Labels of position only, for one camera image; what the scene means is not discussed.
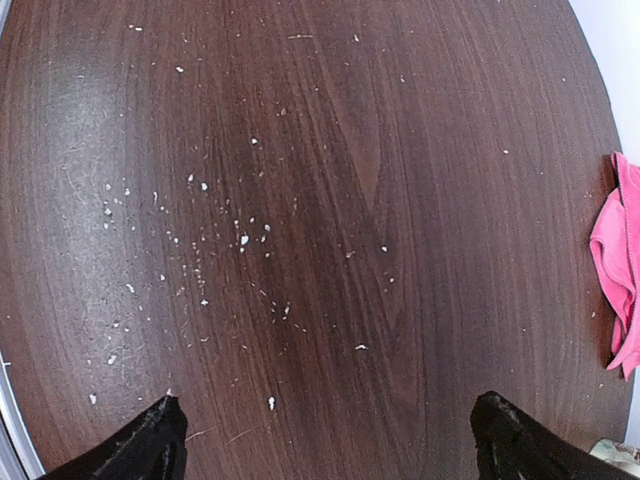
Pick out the pink towel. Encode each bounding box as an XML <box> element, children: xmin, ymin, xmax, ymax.
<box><xmin>590</xmin><ymin>152</ymin><xmax>639</xmax><ymax>379</ymax></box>

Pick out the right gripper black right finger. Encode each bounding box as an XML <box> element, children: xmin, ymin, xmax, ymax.
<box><xmin>470</xmin><ymin>391</ymin><xmax>634</xmax><ymax>479</ymax></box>

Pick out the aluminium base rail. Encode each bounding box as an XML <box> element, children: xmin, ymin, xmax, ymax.
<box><xmin>1</xmin><ymin>358</ymin><xmax>45</xmax><ymax>479</ymax></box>

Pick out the beige printed mug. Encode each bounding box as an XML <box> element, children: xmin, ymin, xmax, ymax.
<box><xmin>590</xmin><ymin>439</ymin><xmax>639</xmax><ymax>471</ymax></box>

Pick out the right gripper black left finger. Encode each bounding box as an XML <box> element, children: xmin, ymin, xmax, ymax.
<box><xmin>42</xmin><ymin>395</ymin><xmax>188</xmax><ymax>480</ymax></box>

